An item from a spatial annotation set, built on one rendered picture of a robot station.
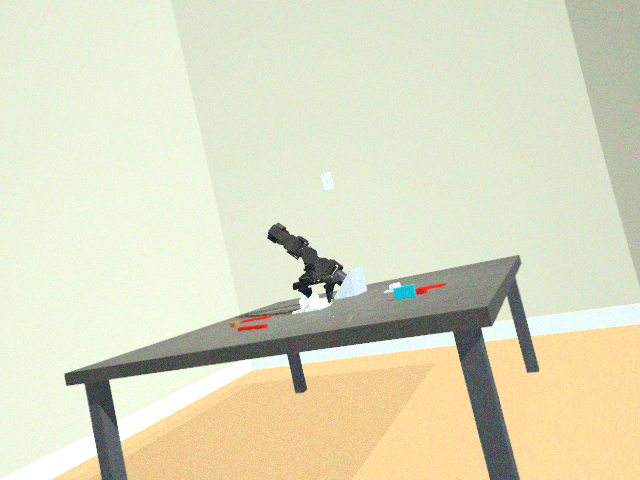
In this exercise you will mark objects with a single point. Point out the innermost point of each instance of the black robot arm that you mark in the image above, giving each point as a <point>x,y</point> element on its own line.
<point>295,246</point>

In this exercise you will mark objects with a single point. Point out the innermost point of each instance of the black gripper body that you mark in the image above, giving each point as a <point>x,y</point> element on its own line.
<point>323,279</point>

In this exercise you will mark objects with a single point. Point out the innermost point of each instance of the cyan rectangular block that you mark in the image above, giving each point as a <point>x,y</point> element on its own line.
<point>404,292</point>

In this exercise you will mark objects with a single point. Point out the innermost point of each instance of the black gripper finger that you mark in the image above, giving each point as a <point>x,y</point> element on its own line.
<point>307,291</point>
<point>329,291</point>

